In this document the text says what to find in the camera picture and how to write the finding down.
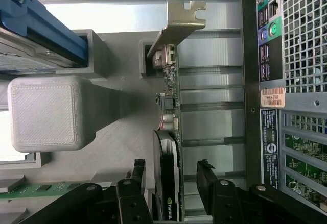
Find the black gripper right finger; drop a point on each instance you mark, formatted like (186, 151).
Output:
(222, 203)

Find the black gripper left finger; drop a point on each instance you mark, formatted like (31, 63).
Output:
(132, 203)

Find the grey plastic parts rack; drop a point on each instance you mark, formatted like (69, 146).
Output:
(120, 142)

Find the green RAM stick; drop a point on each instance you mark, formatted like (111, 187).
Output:
(38, 189)

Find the open black PC case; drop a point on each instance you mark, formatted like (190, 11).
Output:
(301, 101)

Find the hard disk in blue carrier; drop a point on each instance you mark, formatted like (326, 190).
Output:
(38, 20)

